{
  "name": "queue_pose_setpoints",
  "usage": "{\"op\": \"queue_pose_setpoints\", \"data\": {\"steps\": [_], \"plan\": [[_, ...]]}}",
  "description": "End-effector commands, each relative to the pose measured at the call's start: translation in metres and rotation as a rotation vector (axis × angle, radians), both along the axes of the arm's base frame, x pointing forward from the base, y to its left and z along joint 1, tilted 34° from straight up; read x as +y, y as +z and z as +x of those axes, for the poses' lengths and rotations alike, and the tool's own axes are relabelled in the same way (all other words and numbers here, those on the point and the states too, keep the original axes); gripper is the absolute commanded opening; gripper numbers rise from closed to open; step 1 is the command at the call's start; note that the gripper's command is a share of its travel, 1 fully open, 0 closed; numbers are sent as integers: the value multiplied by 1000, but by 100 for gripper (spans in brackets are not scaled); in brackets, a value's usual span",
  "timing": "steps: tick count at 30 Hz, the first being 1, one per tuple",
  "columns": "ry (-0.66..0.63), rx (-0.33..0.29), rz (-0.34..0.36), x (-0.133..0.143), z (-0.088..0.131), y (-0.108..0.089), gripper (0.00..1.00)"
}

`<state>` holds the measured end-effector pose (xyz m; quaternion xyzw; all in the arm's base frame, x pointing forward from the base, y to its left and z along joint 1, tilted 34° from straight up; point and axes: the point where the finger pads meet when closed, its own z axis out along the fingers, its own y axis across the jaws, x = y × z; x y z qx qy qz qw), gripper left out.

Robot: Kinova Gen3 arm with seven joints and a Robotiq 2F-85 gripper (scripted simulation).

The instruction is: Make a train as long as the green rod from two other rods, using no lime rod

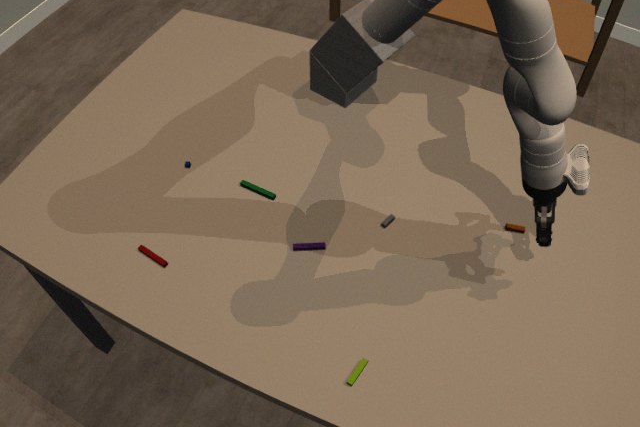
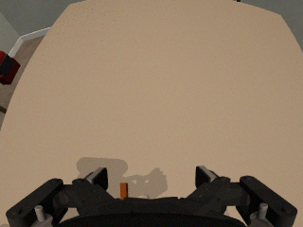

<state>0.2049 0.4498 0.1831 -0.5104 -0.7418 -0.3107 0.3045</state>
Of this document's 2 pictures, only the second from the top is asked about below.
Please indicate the orange rod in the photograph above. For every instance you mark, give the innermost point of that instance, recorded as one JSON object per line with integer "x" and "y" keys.
{"x": 123, "y": 190}

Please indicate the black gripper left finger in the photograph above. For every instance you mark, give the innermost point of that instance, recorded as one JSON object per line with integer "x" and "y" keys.
{"x": 48, "y": 203}

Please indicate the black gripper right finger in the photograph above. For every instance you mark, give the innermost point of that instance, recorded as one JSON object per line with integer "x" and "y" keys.
{"x": 266, "y": 208}

